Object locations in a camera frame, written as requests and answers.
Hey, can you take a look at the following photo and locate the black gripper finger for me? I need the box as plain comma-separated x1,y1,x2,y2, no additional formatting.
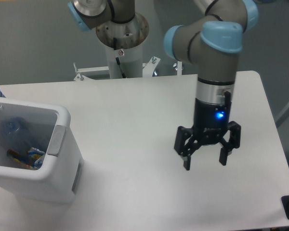
174,126,205,171
219,121,241,166

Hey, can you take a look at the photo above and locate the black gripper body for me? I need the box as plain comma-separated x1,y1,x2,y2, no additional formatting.
193,91,231,146

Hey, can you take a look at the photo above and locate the clear plastic water bottle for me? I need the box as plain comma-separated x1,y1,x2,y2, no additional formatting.
0,117,46,155

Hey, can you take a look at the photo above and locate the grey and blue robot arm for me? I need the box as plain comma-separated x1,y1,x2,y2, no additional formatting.
67,0,259,169

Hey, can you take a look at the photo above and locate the white plastic trash can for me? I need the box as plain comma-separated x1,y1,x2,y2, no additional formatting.
0,97,83,203

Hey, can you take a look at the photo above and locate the colourful trash inside bin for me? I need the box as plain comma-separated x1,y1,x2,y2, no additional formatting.
7,147,46,170

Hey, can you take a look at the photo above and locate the white metal base bracket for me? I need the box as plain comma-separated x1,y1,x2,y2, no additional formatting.
72,56,184,81

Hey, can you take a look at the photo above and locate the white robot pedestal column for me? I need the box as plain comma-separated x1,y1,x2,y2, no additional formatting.
96,13,149,67

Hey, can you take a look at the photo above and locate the black cable on pedestal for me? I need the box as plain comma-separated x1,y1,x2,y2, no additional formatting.
112,37,126,78

